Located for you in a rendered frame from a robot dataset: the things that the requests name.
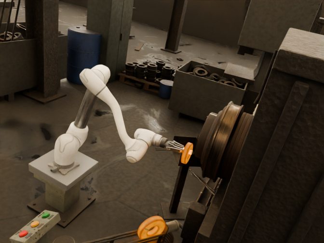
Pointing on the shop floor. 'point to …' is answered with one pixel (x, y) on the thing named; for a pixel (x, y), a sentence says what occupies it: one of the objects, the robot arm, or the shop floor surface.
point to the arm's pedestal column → (62, 203)
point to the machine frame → (278, 157)
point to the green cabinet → (111, 32)
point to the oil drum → (82, 51)
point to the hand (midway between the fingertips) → (187, 151)
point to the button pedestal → (41, 232)
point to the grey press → (268, 38)
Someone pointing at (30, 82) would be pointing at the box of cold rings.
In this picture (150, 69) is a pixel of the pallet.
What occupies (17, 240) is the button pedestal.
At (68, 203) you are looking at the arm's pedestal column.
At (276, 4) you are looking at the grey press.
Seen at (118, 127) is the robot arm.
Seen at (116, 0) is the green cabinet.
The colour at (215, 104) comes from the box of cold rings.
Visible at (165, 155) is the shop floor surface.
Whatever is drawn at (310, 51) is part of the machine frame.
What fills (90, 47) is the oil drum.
